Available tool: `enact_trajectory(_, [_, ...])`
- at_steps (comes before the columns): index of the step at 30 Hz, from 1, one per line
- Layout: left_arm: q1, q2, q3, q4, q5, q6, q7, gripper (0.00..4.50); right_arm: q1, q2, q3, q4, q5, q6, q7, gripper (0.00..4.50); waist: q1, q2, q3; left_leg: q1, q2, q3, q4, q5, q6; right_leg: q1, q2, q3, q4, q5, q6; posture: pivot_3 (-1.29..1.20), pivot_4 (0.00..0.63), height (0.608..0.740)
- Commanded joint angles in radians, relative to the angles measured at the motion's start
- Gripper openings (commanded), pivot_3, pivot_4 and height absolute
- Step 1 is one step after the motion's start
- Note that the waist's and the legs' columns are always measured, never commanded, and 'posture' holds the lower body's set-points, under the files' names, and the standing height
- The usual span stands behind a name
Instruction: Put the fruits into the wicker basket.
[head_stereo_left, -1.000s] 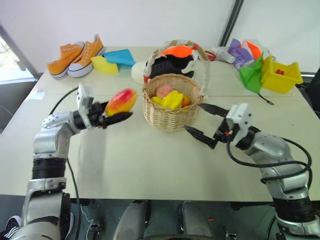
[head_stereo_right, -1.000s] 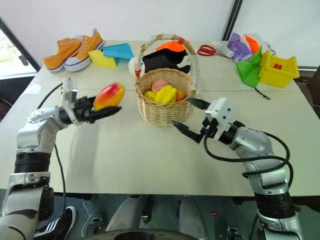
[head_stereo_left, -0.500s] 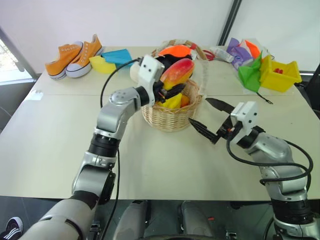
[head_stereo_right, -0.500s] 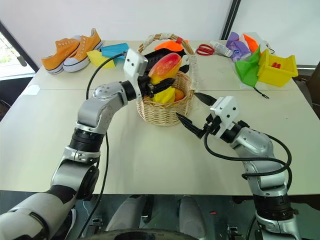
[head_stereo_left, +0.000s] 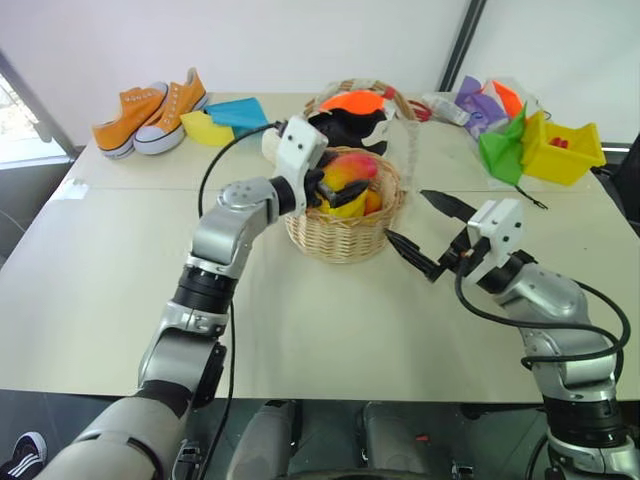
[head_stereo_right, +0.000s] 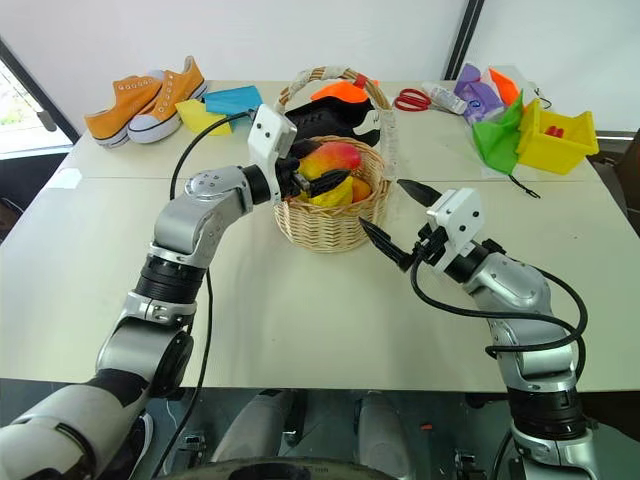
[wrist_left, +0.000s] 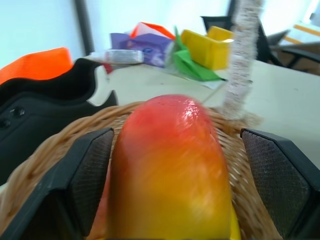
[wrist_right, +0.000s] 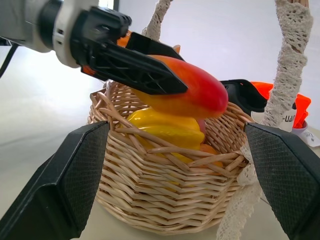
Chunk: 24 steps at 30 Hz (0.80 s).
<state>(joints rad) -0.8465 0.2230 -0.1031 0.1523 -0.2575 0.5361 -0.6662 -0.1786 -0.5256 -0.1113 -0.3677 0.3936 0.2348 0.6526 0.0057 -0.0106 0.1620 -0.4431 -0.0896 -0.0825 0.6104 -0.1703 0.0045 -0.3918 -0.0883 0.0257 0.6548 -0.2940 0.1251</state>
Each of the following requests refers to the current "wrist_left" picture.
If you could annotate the orange white paper bag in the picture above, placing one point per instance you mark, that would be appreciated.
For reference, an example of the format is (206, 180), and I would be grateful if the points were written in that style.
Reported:
(160, 29)

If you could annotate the green paper sheet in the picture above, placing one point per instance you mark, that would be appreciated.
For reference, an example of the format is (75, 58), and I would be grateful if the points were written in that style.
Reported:
(192, 66)

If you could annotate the red yellow mango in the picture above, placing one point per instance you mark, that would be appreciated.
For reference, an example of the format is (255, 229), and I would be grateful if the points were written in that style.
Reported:
(170, 175)

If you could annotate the black office chair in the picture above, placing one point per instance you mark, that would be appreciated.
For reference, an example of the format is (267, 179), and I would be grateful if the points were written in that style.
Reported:
(287, 50)
(217, 22)

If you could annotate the white tube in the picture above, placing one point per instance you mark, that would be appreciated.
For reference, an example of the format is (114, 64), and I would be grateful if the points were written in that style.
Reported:
(122, 55)

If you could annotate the yellow fruit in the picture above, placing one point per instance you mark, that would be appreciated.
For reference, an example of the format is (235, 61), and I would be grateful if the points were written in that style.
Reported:
(235, 227)

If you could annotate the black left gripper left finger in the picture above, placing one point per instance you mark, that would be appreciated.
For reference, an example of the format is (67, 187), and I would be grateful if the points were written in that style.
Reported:
(62, 180)

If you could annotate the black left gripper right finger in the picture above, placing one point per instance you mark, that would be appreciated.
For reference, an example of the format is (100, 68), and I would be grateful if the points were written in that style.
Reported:
(282, 180)

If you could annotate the purple package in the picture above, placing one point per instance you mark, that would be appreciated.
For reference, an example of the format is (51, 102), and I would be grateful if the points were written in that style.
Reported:
(150, 48)

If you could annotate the red round fruit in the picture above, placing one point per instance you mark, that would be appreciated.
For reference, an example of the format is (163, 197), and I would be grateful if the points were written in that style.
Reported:
(100, 217)

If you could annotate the orange plastic bin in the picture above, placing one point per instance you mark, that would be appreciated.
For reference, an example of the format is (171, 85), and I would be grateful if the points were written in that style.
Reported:
(37, 65)

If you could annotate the black plastic housing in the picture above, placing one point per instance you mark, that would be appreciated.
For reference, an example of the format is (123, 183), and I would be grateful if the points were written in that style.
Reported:
(37, 105)

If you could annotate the yellow plastic box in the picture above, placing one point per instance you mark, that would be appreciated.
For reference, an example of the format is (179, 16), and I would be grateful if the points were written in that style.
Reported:
(212, 51)

